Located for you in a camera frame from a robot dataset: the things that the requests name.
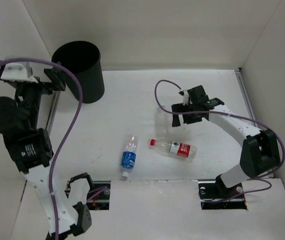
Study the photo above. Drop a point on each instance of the clear unlabelled plastic bottle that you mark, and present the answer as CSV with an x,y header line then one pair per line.
x,y
162,124

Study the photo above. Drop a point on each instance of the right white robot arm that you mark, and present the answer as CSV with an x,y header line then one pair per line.
x,y
259,148

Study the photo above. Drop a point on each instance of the black plastic waste bin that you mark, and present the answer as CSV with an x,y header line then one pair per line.
x,y
83,59

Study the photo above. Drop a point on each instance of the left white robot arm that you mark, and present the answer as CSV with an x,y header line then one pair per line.
x,y
30,148

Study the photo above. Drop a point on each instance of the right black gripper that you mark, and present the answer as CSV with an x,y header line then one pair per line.
x,y
180,107

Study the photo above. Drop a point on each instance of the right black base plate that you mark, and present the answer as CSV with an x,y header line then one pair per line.
x,y
228,199

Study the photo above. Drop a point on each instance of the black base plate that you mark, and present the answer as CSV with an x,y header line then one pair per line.
x,y
98,198
228,199

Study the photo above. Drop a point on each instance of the red-capped red-label bottle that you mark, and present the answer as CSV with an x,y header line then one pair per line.
x,y
174,149

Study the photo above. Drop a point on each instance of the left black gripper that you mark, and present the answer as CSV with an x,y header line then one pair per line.
x,y
41,83

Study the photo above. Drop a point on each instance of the blue-label clear bottle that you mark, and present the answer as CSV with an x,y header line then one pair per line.
x,y
129,155

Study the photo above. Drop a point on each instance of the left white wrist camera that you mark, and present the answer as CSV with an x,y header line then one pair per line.
x,y
18,72

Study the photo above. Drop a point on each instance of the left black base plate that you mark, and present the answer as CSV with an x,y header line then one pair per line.
x,y
98,198

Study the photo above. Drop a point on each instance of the right aluminium frame rail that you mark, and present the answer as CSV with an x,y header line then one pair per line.
x,y
241,84

